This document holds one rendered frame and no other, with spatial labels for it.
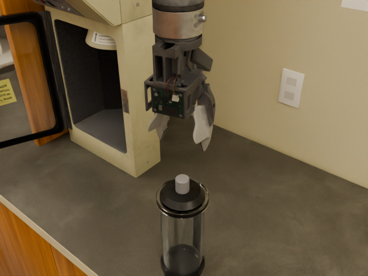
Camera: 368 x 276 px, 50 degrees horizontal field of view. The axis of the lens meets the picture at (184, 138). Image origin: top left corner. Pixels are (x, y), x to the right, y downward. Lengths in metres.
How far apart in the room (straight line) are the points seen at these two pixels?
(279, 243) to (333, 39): 0.56
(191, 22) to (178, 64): 0.06
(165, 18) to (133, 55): 0.46
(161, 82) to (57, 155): 0.81
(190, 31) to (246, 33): 0.71
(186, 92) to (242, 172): 0.68
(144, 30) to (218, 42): 0.38
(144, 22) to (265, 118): 0.55
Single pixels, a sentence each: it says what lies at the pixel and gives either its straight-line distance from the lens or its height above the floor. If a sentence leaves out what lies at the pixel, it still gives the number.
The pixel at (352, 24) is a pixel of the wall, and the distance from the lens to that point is 1.13.
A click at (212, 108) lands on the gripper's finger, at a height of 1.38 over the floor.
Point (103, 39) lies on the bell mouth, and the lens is 1.09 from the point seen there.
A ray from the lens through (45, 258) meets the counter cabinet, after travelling 1.34.
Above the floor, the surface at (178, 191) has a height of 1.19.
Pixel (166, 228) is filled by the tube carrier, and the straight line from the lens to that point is 0.82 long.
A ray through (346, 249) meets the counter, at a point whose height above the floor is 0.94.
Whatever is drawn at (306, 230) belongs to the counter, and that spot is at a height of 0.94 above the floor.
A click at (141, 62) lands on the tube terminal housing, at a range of 1.04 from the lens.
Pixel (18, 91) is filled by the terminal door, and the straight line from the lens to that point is 1.27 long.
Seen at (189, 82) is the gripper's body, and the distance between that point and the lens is 0.60.
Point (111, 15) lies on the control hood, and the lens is 0.94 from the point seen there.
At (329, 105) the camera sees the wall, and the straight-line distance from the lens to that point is 1.22.
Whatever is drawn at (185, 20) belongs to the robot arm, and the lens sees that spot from 0.56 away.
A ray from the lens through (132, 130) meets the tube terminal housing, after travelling 1.10.
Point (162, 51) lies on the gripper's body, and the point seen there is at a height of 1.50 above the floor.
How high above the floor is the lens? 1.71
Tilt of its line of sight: 34 degrees down
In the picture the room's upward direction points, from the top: straight up
